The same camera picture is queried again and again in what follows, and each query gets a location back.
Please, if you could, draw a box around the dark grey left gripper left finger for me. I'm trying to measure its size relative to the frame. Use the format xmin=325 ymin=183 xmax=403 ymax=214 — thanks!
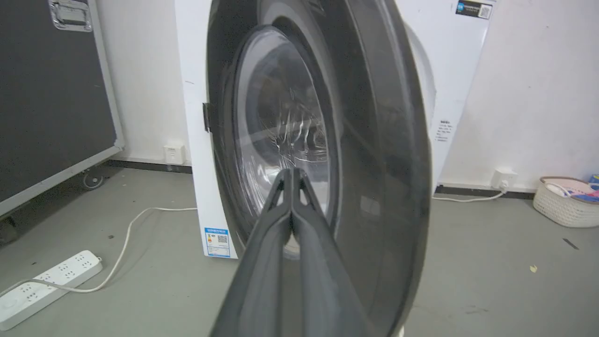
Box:
xmin=209 ymin=168 xmax=294 ymax=337

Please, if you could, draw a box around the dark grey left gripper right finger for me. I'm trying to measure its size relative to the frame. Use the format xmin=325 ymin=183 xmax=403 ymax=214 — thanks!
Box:
xmin=291 ymin=168 xmax=370 ymax=337

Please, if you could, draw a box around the dark round washing machine door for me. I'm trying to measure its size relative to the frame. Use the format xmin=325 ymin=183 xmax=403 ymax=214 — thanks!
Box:
xmin=206 ymin=0 xmax=432 ymax=337

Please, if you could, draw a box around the white front-load washing machine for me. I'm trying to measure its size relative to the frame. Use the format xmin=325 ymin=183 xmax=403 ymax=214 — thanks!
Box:
xmin=175 ymin=0 xmax=497 ymax=260

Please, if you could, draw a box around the blue energy label sticker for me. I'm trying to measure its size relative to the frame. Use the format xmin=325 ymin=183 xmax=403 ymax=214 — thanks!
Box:
xmin=204 ymin=227 xmax=231 ymax=258

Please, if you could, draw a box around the black flight case caster wheel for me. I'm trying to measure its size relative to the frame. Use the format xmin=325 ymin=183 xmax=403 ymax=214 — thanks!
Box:
xmin=80 ymin=171 xmax=105 ymax=190

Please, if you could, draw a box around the white power strip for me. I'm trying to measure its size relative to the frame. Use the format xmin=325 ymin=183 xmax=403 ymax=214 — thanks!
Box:
xmin=0 ymin=250 xmax=103 ymax=331

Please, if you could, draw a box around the white woven laundry basket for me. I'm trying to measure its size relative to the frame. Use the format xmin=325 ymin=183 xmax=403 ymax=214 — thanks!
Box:
xmin=533 ymin=176 xmax=599 ymax=228

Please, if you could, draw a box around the pink cloth in basket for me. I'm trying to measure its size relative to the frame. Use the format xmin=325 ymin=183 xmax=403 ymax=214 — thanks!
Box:
xmin=546 ymin=180 xmax=599 ymax=204

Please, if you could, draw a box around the black flight case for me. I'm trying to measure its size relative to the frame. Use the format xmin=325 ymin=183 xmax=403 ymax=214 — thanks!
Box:
xmin=0 ymin=0 xmax=125 ymax=218

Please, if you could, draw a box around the black QR label sticker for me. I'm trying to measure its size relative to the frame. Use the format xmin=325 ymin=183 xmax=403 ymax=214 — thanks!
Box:
xmin=456 ymin=0 xmax=494 ymax=20

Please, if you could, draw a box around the silver flight case latch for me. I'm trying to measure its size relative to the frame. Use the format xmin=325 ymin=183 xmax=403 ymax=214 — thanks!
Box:
xmin=48 ymin=0 xmax=94 ymax=32

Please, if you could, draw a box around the white power strip cable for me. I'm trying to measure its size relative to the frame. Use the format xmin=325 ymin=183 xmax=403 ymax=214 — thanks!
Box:
xmin=0 ymin=207 xmax=198 ymax=296

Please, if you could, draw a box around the white wall socket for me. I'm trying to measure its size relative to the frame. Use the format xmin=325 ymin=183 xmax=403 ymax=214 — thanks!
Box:
xmin=163 ymin=144 xmax=186 ymax=165

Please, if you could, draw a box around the white washing machine cable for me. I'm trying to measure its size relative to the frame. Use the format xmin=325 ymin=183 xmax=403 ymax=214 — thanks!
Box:
xmin=431 ymin=187 xmax=509 ymax=203

